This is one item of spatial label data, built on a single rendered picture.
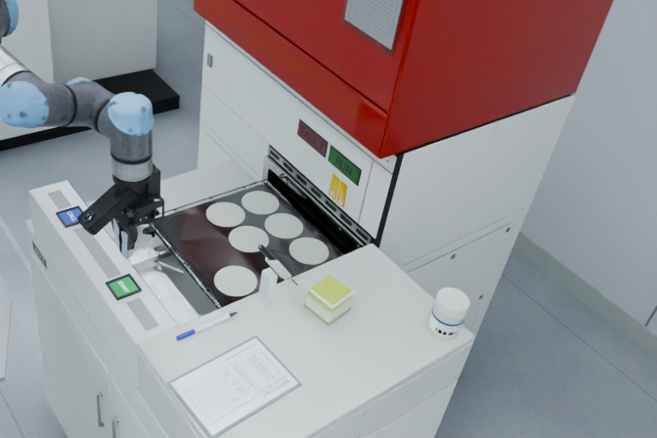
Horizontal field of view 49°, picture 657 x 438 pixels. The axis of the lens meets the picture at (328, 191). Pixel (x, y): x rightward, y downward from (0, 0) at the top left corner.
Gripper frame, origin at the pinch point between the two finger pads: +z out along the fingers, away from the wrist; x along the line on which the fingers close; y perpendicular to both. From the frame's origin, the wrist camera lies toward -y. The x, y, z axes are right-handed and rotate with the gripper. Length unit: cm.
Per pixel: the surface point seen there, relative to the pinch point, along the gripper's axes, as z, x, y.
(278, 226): 16.0, 6.3, 45.6
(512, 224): 29, -16, 121
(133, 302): 10.3, -4.2, 0.1
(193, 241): 15.9, 11.5, 23.7
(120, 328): 11.8, -8.2, -4.8
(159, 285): 17.9, 4.0, 10.7
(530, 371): 106, -30, 153
